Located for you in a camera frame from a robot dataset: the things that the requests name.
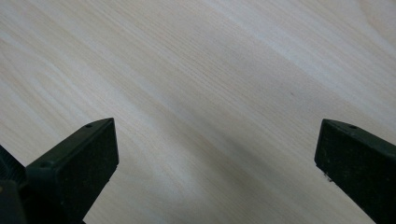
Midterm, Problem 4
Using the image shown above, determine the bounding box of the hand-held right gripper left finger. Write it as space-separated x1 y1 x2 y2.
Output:
19 117 120 224

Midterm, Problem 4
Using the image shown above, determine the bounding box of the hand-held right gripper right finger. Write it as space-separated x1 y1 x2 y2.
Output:
314 118 396 224

